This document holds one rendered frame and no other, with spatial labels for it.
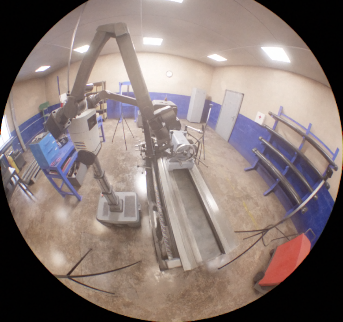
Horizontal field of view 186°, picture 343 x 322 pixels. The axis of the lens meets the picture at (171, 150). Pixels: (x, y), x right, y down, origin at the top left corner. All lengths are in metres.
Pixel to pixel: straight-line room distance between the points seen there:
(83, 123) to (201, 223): 1.23
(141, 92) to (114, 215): 1.49
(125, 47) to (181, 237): 1.11
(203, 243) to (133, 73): 1.21
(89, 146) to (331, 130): 4.08
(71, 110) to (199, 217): 1.22
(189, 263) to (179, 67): 5.96
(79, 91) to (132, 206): 1.46
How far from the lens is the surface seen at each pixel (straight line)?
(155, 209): 1.41
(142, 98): 0.42
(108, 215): 1.64
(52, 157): 1.95
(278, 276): 2.18
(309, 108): 3.54
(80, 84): 0.52
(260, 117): 3.77
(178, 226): 0.89
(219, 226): 1.02
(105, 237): 1.86
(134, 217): 1.54
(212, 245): 1.10
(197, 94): 5.41
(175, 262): 0.96
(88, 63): 0.51
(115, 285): 1.90
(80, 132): 0.75
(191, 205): 1.14
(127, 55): 0.45
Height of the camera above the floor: 1.70
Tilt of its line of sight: 34 degrees down
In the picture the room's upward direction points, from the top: 9 degrees clockwise
